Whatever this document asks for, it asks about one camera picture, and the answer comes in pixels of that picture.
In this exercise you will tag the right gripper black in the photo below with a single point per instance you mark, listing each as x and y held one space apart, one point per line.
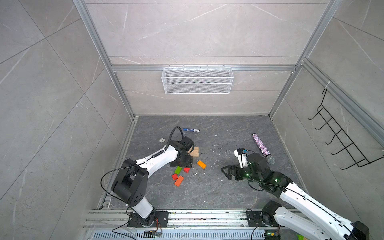
236 168

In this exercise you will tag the aluminium mounting rail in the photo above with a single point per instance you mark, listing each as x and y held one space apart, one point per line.
178 220

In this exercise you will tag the blue marker pen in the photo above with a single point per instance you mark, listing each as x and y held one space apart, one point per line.
191 130

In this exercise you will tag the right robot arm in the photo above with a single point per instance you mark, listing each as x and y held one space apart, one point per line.
318 222

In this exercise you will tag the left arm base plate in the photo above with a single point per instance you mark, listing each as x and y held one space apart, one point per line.
155 219

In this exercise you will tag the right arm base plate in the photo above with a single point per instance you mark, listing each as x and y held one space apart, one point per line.
258 219

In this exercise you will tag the white wire mesh basket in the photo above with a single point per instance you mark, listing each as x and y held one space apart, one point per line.
197 80

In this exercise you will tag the glitter purple tube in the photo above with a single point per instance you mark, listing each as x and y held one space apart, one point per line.
267 155

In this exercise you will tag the natural wood block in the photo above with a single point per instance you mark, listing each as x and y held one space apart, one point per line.
195 152

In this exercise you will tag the yellow-orange rectangular block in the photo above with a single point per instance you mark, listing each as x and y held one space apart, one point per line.
201 164

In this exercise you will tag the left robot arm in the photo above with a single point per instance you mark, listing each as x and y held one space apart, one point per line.
128 183

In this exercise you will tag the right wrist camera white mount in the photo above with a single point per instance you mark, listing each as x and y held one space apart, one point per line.
241 154

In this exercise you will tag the black wire hook rack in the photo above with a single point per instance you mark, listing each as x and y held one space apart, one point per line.
340 134

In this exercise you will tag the white perforated cable tray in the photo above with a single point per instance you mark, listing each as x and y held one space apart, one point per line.
244 234

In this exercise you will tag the orange rectangular block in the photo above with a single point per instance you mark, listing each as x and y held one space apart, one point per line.
178 181

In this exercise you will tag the green rectangular block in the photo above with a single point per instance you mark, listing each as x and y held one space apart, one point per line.
178 170

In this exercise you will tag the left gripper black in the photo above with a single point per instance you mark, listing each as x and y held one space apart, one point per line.
189 163

